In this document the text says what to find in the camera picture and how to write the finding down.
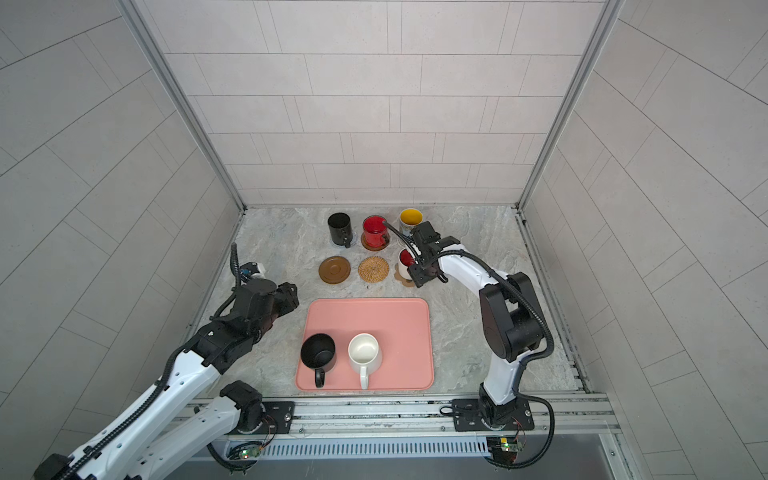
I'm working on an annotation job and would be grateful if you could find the black mug red inside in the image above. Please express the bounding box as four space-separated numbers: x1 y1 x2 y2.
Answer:
362 215 390 246

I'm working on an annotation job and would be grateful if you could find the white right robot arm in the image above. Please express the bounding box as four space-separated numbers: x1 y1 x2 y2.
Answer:
400 222 555 407

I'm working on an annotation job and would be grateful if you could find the metal corner profile left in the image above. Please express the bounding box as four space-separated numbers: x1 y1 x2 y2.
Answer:
116 0 247 213

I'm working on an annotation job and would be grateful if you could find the right circuit board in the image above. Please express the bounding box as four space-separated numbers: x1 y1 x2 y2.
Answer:
486 436 524 457

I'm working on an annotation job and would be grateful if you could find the circuit board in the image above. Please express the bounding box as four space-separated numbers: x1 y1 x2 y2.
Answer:
486 436 524 457
227 441 266 461

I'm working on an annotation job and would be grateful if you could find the dark wooden round coaster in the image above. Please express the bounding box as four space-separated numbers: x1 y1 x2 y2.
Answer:
318 256 351 285

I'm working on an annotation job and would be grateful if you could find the black mug front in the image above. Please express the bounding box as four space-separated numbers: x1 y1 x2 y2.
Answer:
300 333 336 389

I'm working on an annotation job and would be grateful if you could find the woven rattan round coaster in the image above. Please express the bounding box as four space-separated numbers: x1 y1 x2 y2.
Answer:
358 256 390 284

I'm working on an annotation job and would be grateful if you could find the pink tray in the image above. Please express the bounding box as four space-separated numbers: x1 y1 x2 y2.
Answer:
295 298 434 393

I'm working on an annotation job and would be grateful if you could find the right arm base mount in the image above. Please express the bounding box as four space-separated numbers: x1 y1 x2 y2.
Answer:
439 387 535 432

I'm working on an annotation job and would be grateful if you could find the cork paw print coaster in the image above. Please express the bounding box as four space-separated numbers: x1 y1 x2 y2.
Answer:
394 264 415 288

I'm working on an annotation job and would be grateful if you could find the white mug red inside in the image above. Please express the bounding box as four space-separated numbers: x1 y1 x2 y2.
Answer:
397 249 414 282

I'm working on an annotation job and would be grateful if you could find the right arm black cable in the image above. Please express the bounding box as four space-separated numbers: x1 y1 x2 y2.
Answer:
383 221 556 470

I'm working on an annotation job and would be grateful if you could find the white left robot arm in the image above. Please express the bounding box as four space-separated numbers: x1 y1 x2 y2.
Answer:
33 278 299 479

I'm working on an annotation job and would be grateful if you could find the metal corner profile right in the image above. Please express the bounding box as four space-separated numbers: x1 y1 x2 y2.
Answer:
516 0 623 212

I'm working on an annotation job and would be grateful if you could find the blue mug yellow inside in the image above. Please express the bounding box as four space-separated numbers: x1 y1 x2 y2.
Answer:
398 208 424 236

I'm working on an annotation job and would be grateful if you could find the left circuit board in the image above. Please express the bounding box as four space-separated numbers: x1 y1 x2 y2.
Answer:
227 441 266 461

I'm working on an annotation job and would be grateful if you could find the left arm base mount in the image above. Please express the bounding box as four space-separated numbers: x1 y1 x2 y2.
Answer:
219 380 296 435

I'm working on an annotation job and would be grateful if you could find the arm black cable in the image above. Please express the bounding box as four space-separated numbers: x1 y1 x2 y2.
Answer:
383 221 556 470
53 242 265 480

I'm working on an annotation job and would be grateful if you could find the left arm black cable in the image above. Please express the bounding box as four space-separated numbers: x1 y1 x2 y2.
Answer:
53 242 265 480

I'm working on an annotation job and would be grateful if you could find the metal corner profile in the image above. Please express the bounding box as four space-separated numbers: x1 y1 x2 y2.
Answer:
516 0 623 212
116 0 247 213

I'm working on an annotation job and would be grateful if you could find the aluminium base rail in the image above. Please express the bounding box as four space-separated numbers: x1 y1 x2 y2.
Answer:
165 393 621 470

